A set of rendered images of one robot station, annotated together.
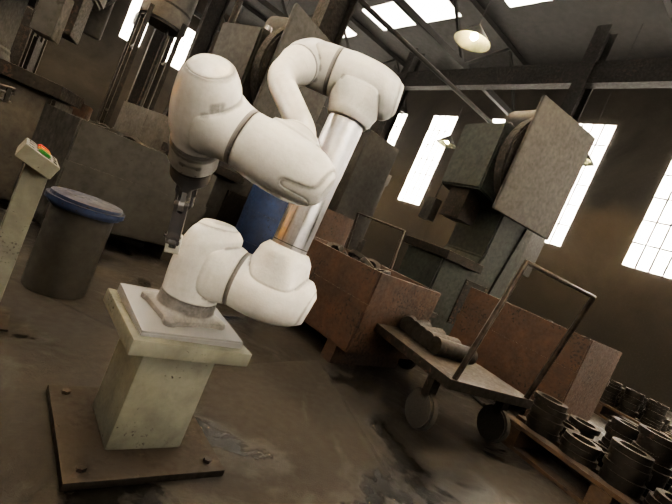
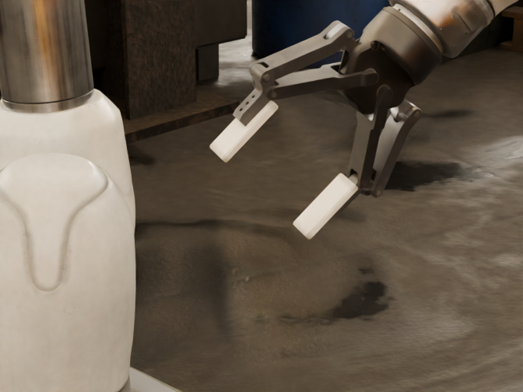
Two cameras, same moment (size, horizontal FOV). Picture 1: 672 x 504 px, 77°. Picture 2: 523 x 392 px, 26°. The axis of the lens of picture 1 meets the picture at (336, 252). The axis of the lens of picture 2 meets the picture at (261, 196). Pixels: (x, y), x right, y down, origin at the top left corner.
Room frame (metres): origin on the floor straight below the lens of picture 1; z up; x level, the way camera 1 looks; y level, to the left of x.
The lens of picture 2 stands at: (1.07, 1.34, 1.01)
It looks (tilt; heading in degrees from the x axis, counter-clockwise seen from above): 21 degrees down; 263
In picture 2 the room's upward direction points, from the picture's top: straight up
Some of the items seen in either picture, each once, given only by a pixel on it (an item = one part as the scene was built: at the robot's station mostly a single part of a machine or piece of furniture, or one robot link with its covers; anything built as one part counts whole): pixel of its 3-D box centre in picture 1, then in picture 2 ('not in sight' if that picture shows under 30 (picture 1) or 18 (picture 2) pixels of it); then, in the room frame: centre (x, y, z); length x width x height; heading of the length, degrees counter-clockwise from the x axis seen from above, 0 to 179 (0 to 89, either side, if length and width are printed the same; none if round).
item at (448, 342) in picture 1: (443, 323); not in sight; (2.53, -0.76, 0.48); 1.18 x 0.65 x 0.96; 29
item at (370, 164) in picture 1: (334, 205); not in sight; (5.74, 0.27, 1.00); 0.80 x 0.63 x 2.00; 44
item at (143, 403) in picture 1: (153, 383); not in sight; (1.15, 0.32, 0.16); 0.40 x 0.40 x 0.31; 41
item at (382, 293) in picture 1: (348, 297); not in sight; (2.98, -0.21, 0.33); 0.93 x 0.73 x 0.66; 46
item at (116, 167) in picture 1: (115, 184); not in sight; (3.13, 1.70, 0.39); 1.03 x 0.83 x 0.77; 144
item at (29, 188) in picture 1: (12, 232); not in sight; (1.40, 1.02, 0.31); 0.24 x 0.16 x 0.62; 39
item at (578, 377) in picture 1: (526, 357); not in sight; (3.59, -1.84, 0.38); 1.03 x 0.83 x 0.75; 42
